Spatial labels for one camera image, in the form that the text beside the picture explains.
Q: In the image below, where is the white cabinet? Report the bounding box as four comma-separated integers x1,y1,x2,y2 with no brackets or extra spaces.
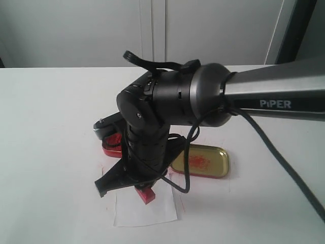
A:
1,1,295,68

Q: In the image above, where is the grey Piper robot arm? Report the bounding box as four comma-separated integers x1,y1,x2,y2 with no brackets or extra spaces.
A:
94,59,324,196

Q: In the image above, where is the black cable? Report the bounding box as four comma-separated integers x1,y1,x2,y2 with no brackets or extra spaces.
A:
120,50,325,234

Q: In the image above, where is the white paper sheet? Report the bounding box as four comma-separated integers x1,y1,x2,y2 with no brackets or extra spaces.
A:
113,181,178,227

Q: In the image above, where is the gold tin lid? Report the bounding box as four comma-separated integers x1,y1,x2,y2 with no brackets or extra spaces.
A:
188,144,230,178

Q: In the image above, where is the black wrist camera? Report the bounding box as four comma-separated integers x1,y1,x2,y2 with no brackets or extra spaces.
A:
93,112,126,140

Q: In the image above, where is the red ink pad tin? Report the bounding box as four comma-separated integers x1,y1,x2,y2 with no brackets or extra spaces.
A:
102,133,122,158

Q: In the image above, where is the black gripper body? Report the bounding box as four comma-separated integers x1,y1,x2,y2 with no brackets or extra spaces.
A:
94,127,188,197

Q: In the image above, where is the red stamp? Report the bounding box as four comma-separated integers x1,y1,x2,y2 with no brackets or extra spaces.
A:
135,187,155,205

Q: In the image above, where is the dark vertical post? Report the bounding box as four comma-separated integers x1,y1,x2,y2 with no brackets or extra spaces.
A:
275,0,324,64

